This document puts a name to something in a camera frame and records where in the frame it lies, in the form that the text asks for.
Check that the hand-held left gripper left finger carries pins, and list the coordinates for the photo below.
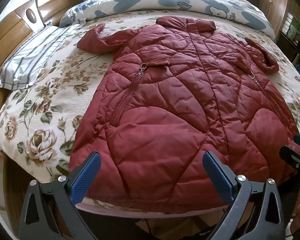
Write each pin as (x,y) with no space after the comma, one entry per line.
(86,177)

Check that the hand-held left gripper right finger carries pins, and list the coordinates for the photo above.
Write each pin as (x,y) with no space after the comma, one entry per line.
(218,177)

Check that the red quilted coat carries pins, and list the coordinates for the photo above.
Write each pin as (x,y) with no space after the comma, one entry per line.
(165,117)

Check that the floral cream blanket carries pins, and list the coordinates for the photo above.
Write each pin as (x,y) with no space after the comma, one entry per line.
(45,105)

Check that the stack of green white boxes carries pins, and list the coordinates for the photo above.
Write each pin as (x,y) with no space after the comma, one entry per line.
(291,26)

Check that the striped grey white pillow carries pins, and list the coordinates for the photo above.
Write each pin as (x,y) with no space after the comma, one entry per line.
(32,60)

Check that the wooden wardrobe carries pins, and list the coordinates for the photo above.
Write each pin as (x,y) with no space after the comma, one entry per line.
(275,5)

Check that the wooden headboard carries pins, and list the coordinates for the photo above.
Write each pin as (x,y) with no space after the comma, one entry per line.
(5,37)

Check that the blue flower print duvet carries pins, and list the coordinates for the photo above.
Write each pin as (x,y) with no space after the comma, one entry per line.
(140,2)

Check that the wooden bed frame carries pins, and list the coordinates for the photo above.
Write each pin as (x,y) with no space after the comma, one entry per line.
(15,192)

